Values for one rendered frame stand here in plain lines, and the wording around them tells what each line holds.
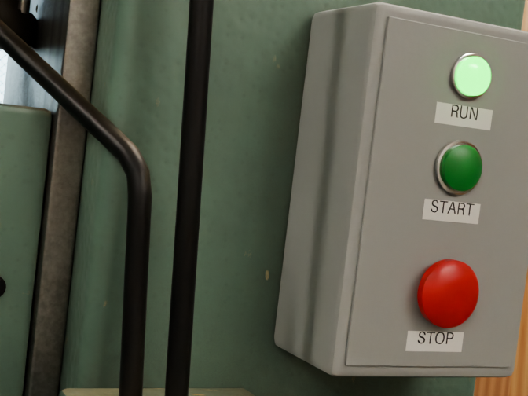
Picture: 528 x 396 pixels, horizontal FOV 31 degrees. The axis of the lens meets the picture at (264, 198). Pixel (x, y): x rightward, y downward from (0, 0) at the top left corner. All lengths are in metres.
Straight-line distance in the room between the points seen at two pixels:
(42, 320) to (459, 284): 0.19
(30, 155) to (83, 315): 0.08
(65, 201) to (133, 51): 0.08
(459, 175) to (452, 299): 0.05
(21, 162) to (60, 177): 0.02
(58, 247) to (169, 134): 0.08
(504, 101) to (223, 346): 0.17
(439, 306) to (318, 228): 0.06
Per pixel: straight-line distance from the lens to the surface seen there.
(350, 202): 0.40
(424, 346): 0.43
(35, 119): 0.45
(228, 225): 0.44
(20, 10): 0.50
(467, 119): 0.43
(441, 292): 0.42
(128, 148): 0.41
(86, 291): 0.44
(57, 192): 0.45
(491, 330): 0.45
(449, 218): 0.43
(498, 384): 2.15
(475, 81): 0.42
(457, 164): 0.42
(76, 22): 0.45
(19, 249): 0.46
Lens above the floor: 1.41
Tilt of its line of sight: 3 degrees down
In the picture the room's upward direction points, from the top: 7 degrees clockwise
